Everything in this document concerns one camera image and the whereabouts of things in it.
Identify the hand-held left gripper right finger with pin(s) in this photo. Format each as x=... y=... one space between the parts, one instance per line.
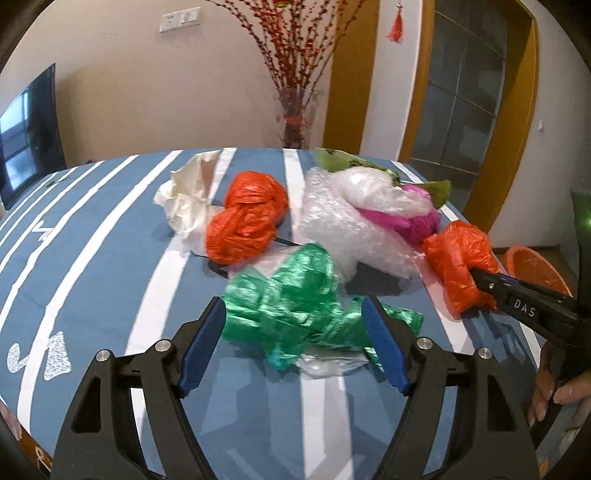
x=388 y=341

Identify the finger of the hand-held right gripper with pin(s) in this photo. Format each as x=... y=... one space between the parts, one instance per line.
x=496 y=284

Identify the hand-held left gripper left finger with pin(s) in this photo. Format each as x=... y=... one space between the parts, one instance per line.
x=203 y=341

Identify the orange plastic bin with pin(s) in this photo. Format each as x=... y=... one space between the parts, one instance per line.
x=535 y=267

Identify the small orange plastic bag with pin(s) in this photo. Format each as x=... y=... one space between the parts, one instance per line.
x=457 y=258

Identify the shiny green plastic bag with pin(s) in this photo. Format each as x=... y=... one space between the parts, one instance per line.
x=295 y=295

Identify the light green paw-print bag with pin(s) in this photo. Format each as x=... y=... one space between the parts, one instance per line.
x=334 y=159

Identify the person's right hand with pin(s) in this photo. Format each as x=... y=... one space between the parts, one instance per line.
x=568 y=406

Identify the clear plastic film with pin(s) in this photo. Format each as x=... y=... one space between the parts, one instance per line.
x=323 y=364

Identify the pink plastic bag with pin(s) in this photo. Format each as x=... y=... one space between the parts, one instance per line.
x=415 y=226

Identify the dark green object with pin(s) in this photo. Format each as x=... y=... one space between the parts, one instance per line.
x=582 y=221

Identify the large orange plastic bag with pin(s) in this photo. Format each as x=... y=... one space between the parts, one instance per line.
x=244 y=217

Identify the clear bubble wrap sheet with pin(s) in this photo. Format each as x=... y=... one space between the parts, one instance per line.
x=332 y=221

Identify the blue striped tablecloth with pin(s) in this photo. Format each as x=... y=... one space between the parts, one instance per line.
x=115 y=230

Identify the white crumpled plastic bag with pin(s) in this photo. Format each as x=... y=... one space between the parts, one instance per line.
x=187 y=198

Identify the translucent white plastic bag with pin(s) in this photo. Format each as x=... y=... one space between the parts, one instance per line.
x=378 y=194

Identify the glass panel door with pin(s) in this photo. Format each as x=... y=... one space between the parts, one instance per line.
x=461 y=92

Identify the yellow wooden door jamb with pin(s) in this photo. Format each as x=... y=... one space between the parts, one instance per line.
x=348 y=78

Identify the flat screen television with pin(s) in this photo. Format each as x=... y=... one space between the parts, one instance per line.
x=32 y=138

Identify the red hanging tassel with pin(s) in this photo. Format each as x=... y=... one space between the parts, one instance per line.
x=396 y=30

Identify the red berry branches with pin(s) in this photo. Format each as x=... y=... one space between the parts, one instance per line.
x=291 y=46

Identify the yellow wooden door frame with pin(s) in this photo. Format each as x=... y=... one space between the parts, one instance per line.
x=526 y=92

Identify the white wall switch plate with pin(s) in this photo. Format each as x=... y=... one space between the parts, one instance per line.
x=179 y=21

